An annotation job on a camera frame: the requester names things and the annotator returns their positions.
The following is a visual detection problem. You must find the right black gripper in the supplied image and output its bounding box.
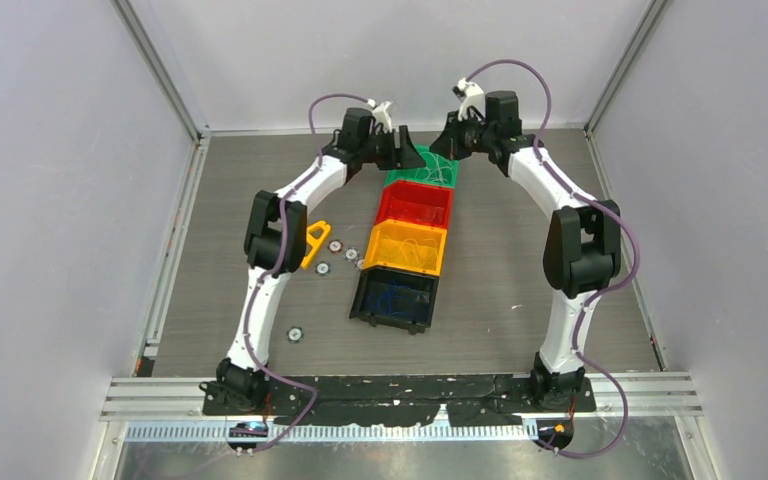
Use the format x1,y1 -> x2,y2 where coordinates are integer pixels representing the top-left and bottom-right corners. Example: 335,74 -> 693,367
429,110 -> 494,162

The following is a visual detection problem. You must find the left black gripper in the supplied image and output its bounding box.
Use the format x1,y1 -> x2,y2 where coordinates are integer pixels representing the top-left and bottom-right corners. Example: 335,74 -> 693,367
358,126 -> 424,171

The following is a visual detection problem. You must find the white wire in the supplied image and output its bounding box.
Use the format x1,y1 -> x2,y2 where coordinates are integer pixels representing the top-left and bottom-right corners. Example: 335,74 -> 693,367
417,150 -> 458,185

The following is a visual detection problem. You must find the blue wire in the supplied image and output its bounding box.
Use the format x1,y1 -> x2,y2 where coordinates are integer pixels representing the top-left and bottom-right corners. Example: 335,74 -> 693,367
365,283 -> 433,321

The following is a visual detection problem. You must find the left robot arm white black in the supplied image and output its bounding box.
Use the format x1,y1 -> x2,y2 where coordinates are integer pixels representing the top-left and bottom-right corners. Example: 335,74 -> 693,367
204,100 -> 423,414

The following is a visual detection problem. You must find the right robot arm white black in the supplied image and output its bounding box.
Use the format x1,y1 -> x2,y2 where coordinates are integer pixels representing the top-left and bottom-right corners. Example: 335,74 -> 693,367
430,82 -> 622,411

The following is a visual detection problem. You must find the green plastic bin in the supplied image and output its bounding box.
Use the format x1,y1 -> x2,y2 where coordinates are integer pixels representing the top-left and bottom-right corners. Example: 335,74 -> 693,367
384,145 -> 459,189

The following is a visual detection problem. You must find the red plastic bin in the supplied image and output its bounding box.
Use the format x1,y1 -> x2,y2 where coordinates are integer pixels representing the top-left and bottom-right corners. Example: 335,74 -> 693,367
374,180 -> 455,229

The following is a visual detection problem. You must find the yellow plastic bin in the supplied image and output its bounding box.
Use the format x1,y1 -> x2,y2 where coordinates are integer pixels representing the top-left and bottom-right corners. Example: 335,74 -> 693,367
363,220 -> 448,276

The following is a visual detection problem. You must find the round disc red centre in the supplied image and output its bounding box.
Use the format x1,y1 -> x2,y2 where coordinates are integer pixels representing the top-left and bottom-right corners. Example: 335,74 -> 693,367
328,240 -> 343,253

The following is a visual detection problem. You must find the round disc middle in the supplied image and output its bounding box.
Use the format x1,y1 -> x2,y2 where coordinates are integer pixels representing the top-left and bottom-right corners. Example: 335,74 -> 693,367
344,248 -> 359,262

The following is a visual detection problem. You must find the yellow triangular plastic piece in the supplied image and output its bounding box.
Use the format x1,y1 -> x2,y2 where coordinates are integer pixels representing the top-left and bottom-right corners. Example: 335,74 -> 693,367
301,220 -> 331,270

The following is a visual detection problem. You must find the round disc lower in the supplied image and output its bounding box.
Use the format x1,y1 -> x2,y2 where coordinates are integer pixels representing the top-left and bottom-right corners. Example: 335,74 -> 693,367
315,261 -> 331,276

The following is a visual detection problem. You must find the black plastic bin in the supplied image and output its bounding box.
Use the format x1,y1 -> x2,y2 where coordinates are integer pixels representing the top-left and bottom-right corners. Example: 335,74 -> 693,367
349,267 -> 440,335

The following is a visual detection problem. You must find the lone round disc front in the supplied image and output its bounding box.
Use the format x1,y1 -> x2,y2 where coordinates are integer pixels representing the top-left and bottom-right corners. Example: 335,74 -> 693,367
286,327 -> 304,344

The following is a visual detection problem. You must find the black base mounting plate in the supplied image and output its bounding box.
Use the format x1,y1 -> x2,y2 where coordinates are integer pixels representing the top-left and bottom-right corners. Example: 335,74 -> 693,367
199,374 -> 596,427

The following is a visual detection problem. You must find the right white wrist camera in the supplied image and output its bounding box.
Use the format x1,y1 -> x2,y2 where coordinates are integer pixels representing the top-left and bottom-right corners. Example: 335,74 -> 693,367
452,78 -> 485,122

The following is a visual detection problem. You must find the aluminium frame rail front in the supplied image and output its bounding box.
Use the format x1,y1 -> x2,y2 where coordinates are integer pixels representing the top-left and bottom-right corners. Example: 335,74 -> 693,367
101,372 -> 703,443

